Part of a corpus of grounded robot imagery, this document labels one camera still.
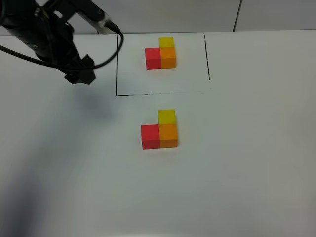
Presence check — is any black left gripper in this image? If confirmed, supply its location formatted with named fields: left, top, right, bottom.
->
left=36, top=22, right=96, bottom=85

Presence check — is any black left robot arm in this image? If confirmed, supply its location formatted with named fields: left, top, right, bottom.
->
left=0, top=0, right=96, bottom=85

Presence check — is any red template block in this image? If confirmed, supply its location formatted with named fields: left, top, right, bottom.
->
left=145, top=48, right=161, bottom=70

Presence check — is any orange template block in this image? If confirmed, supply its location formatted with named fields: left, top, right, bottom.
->
left=160, top=47, right=176, bottom=69

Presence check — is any yellow template block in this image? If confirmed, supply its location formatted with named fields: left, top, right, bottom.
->
left=159, top=37, right=175, bottom=48

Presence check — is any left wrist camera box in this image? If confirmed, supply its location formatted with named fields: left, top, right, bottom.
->
left=65, top=0, right=120, bottom=34

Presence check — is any black left camera cable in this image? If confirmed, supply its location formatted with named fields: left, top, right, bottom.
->
left=0, top=21, right=125, bottom=71

